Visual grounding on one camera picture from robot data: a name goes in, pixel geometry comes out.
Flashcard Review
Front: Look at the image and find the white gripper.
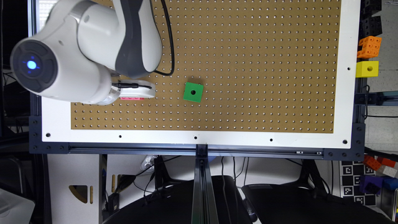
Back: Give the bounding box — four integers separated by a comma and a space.
112, 80, 155, 98

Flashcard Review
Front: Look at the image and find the pink block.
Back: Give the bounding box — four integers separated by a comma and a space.
120, 97, 145, 101

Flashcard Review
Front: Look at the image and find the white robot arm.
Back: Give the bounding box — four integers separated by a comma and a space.
11, 0, 162, 105

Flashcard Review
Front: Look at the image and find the green cube block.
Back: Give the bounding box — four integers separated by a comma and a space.
183, 82, 204, 103

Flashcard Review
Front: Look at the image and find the yellow cube block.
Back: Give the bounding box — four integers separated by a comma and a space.
356, 61, 379, 78

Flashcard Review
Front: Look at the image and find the orange block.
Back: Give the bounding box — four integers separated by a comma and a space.
357, 35, 382, 59

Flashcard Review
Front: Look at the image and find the black block stack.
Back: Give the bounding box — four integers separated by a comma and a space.
359, 0, 382, 39

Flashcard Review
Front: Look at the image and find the purple block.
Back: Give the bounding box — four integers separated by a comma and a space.
359, 175, 383, 195

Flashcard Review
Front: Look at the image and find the white cabinet panel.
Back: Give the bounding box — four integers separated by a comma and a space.
47, 154, 102, 224

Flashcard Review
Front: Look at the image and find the left black chair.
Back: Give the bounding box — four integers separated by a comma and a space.
105, 175, 251, 224

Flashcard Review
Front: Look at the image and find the black chair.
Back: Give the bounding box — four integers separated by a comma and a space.
105, 175, 251, 224
242, 184, 393, 224

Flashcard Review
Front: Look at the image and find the right black chair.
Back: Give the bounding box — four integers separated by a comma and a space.
242, 184, 393, 224

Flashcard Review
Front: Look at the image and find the black white marker board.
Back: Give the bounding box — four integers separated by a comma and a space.
339, 161, 377, 206

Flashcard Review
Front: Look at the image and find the red orange blocks pile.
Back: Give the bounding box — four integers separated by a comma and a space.
363, 155, 397, 177

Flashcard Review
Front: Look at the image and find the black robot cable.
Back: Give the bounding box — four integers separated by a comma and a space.
111, 0, 175, 90

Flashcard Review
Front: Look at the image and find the brown pegboard with white frame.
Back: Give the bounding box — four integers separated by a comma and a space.
40, 0, 361, 149

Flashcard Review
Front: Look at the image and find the dark aluminium table frame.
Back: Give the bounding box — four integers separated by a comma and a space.
27, 0, 398, 224

